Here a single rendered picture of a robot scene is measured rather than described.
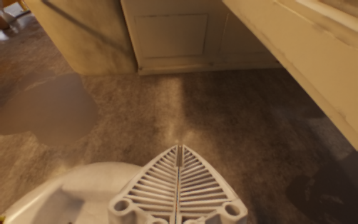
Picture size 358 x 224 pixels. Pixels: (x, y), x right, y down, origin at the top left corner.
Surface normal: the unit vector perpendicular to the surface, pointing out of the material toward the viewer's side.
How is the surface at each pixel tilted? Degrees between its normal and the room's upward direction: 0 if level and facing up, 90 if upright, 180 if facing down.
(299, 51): 90
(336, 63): 90
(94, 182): 0
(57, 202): 73
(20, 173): 0
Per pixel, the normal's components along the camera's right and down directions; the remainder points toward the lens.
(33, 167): -0.01, -0.60
